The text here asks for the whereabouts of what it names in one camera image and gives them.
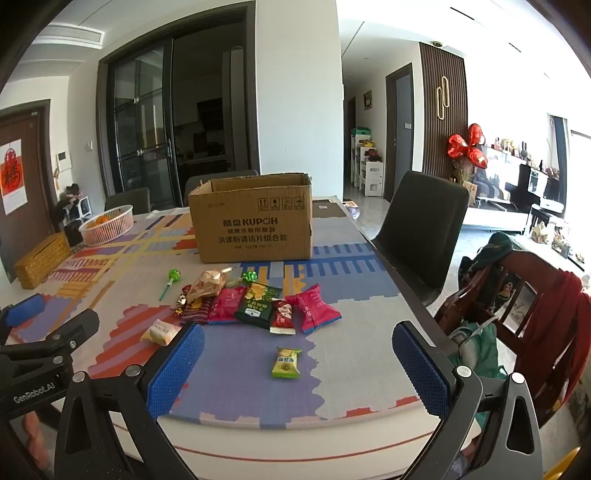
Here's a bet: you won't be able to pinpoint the green small candy packet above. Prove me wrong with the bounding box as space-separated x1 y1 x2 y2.
271 348 301 379

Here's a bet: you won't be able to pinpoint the white fruit basket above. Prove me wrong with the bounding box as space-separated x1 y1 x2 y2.
79 205 134 247

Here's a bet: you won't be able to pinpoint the colourful patterned table mat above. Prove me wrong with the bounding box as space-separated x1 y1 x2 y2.
12 203 419 429

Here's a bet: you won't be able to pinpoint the yellow woven tissue box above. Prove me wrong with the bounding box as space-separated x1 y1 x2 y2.
14 232 71 290

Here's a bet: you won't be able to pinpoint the green lollipop with stick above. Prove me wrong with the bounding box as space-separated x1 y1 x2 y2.
159 268 181 301

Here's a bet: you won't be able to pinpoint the pale green candy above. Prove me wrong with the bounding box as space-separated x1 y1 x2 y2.
224 276 242 288

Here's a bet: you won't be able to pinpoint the dark chair at right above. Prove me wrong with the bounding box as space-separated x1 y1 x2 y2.
373 171 469 306

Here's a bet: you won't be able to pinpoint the purple Costa coffee packet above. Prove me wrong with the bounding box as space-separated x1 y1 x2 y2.
180 297 214 324

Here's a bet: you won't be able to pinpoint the magenta snack packet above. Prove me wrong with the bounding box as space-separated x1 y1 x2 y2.
284 284 342 334

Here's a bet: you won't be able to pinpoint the person's left hand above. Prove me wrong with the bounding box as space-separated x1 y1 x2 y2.
22 412 54 472

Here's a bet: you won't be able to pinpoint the oranges in basket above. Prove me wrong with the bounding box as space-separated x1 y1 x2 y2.
87 214 113 229

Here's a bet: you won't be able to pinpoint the dark chair behind box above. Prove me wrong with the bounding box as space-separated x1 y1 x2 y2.
183 168 260 207

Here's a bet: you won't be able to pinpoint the red paper door poster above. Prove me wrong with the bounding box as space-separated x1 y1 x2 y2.
0 139 28 215

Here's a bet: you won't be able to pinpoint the dark green chips packet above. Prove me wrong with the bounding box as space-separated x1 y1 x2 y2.
235 282 283 329

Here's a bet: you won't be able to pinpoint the gold tan snack bag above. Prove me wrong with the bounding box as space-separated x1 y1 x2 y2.
186 267 232 304

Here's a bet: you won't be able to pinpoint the red gold foil candy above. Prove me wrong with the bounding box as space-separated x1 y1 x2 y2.
173 285 191 317

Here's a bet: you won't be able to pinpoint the green bag on chair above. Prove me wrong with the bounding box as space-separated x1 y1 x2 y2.
454 322 509 425

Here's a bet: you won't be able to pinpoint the cream pastry packet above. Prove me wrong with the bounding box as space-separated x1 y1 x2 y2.
140 319 181 346

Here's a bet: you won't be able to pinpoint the red foil balloon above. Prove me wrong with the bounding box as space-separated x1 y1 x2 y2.
447 123 488 169

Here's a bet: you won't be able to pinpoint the pink snack packet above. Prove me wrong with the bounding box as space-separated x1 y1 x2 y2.
208 286 247 325

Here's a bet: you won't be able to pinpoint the dark chair at left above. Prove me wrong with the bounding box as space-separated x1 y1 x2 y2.
104 187 151 215

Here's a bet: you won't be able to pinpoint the red wooden chair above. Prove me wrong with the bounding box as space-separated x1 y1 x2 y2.
435 250 590 426

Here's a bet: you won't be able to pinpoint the white drawer cabinet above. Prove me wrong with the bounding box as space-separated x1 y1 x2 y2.
360 160 384 197

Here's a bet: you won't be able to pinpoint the red white candy packet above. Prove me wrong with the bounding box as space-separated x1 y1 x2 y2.
270 300 296 335

